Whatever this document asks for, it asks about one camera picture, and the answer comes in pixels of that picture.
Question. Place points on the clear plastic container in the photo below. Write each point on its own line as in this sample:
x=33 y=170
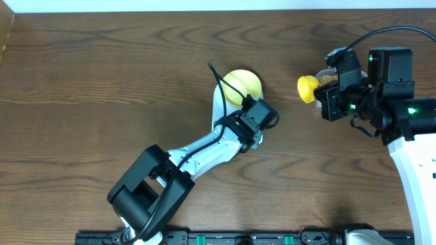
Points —
x=331 y=71

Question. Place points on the pale yellow bowl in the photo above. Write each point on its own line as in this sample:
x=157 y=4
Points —
x=246 y=82

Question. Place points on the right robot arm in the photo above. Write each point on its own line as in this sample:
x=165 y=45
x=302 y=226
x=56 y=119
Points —
x=405 y=124

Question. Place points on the yellow measuring scoop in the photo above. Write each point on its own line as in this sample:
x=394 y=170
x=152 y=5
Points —
x=306 y=86

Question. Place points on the soybeans in container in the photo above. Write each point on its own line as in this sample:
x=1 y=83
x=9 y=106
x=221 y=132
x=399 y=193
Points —
x=327 y=79

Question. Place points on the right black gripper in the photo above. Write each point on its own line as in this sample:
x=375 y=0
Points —
x=328 y=94

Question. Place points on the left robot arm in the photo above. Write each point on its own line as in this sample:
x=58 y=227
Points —
x=151 y=191

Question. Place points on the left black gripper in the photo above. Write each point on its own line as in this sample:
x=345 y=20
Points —
x=233 y=120

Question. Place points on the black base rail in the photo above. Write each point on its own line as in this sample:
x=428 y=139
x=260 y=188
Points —
x=190 y=238

